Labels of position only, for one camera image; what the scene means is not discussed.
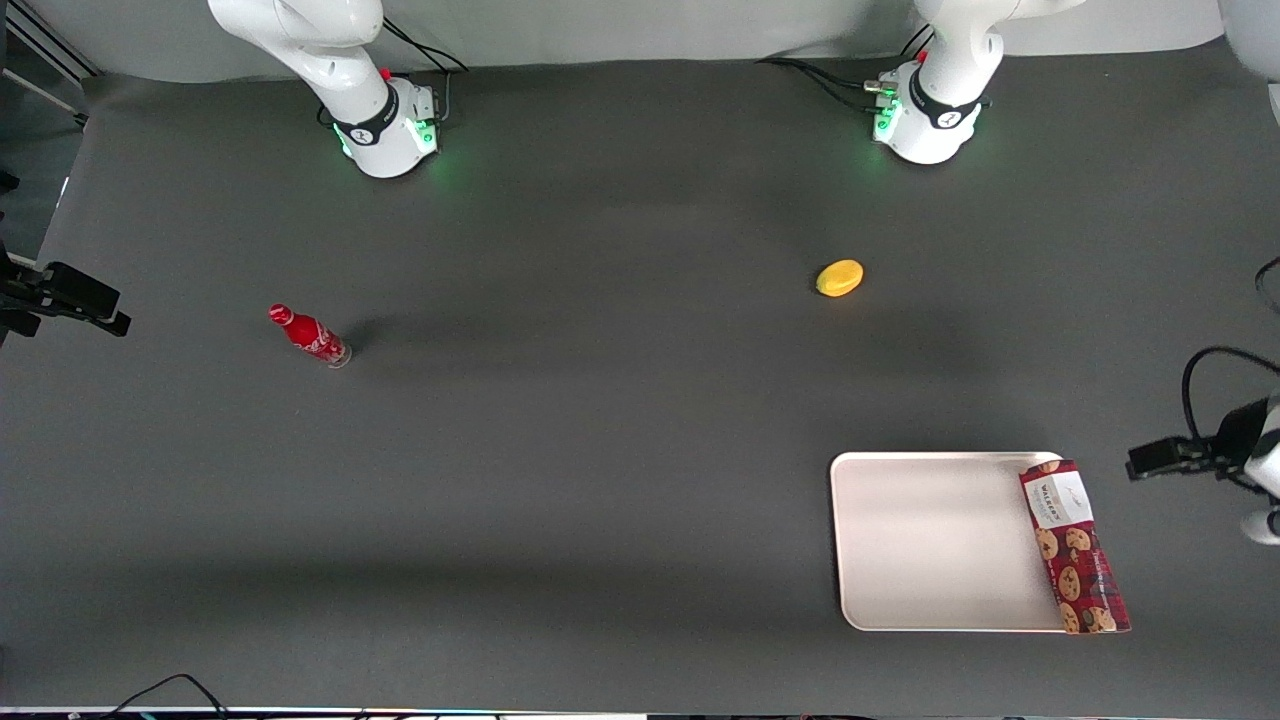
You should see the red cookie box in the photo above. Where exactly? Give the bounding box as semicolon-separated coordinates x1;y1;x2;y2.
1018;459;1133;636

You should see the white rectangular tray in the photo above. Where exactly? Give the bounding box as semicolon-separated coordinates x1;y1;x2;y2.
829;451;1070;634

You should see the yellow lemon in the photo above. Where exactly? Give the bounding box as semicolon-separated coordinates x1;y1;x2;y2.
815;259;866;299

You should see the red cola bottle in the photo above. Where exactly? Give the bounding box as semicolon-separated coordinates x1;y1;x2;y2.
267;303;354;370

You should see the black looping gripper cable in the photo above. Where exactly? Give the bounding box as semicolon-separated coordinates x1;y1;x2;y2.
1181;256;1280;493

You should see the black base cable bundle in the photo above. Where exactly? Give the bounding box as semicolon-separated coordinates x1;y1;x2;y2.
757;30;936;113
380;17;470;124

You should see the thin black table cable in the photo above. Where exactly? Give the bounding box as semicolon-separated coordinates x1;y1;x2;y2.
100;673;233;720

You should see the black clamp mount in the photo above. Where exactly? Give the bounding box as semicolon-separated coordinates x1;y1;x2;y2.
0;240;133;347

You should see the metal frame rail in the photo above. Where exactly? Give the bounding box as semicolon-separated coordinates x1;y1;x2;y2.
0;0;103;127

